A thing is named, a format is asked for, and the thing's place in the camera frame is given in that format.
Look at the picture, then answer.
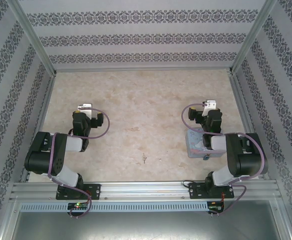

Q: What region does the grey slotted cable duct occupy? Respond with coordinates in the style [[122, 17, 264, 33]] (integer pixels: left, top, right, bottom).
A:
[[19, 201, 209, 213]]

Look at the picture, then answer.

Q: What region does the left controller board green light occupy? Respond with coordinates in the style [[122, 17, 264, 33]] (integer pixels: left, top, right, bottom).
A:
[[67, 202, 89, 211]]

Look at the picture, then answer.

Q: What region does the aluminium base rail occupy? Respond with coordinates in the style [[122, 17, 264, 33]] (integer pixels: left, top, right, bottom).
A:
[[9, 180, 279, 201]]

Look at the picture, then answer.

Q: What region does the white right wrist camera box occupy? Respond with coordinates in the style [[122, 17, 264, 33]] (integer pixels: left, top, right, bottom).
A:
[[202, 100, 217, 117]]

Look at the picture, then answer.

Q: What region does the right controller board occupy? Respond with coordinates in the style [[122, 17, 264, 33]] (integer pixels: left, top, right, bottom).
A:
[[208, 203, 226, 214]]

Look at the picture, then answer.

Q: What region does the aluminium frame post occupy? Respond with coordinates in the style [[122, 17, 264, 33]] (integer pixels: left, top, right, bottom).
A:
[[228, 0, 278, 75], [6, 0, 58, 76]]

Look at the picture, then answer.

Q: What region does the blue-grey printed tin box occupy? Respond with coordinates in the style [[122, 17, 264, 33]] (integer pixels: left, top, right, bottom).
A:
[[185, 128, 224, 160]]

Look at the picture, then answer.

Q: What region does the aluminium side rail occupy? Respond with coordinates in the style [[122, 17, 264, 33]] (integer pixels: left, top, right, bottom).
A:
[[19, 74, 57, 183], [229, 71, 271, 180]]

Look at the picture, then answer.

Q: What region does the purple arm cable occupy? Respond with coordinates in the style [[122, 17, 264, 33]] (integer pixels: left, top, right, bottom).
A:
[[47, 107, 111, 220], [181, 101, 266, 216]]

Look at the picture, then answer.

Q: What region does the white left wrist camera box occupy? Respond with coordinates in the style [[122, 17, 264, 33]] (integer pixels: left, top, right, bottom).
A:
[[77, 102, 93, 111]]

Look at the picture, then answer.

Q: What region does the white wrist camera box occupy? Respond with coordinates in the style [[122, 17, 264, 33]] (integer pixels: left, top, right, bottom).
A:
[[77, 102, 93, 111], [202, 100, 217, 117]]

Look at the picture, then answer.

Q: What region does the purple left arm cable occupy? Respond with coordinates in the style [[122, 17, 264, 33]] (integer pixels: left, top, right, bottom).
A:
[[47, 107, 111, 220]]

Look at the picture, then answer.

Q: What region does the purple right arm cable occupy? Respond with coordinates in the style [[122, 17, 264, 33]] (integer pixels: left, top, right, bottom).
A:
[[181, 101, 266, 216]]

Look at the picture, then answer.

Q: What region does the grey metal tray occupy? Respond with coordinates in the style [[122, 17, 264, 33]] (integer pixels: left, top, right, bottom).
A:
[[0, 196, 292, 240]]

